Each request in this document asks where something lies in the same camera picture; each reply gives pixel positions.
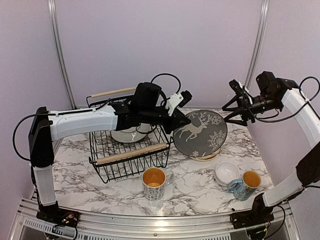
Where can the red teal floral plate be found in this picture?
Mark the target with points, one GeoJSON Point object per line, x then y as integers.
{"type": "Point", "coordinates": [131, 135]}

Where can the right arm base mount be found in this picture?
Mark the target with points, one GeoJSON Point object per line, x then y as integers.
{"type": "Point", "coordinates": [249, 218]}

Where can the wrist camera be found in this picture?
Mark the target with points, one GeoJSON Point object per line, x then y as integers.
{"type": "Point", "coordinates": [238, 88]}
{"type": "Point", "coordinates": [179, 99]}

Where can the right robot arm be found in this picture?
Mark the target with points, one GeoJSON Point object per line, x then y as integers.
{"type": "Point", "coordinates": [287, 130]}

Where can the cream gold rimmed plate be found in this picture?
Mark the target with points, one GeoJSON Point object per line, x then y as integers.
{"type": "Point", "coordinates": [201, 158]}

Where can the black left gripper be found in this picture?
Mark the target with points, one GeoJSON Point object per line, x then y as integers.
{"type": "Point", "coordinates": [176, 120]}

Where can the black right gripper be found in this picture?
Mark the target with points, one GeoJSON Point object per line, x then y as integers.
{"type": "Point", "coordinates": [238, 109]}

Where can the grey reindeer plate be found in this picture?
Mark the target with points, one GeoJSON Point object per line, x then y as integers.
{"type": "Point", "coordinates": [204, 136]}

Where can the right aluminium frame post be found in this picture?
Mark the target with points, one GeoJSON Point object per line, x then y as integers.
{"type": "Point", "coordinates": [261, 29]}

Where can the blue mug yellow inside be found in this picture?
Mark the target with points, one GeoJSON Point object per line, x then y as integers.
{"type": "Point", "coordinates": [245, 186]}

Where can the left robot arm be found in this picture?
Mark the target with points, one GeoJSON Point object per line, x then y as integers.
{"type": "Point", "coordinates": [147, 105]}

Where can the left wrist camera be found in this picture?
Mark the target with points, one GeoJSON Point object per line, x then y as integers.
{"type": "Point", "coordinates": [179, 99]}

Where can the white bowl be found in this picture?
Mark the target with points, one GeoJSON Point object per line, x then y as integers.
{"type": "Point", "coordinates": [225, 172]}

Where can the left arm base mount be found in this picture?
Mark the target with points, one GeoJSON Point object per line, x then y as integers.
{"type": "Point", "coordinates": [60, 217]}

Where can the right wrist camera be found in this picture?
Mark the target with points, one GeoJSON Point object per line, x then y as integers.
{"type": "Point", "coordinates": [238, 88]}

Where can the aluminium frame post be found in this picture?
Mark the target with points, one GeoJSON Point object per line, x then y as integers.
{"type": "Point", "coordinates": [59, 51]}
{"type": "Point", "coordinates": [261, 29]}

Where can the black wire dish rack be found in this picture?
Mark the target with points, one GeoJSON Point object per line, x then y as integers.
{"type": "Point", "coordinates": [114, 160]}

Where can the patterned mug yellow inside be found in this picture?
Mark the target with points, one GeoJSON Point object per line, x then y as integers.
{"type": "Point", "coordinates": [154, 181]}

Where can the front aluminium rail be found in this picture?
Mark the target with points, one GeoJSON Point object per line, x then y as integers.
{"type": "Point", "coordinates": [103, 226]}

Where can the left aluminium frame post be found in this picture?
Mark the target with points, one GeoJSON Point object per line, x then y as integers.
{"type": "Point", "coordinates": [59, 51]}

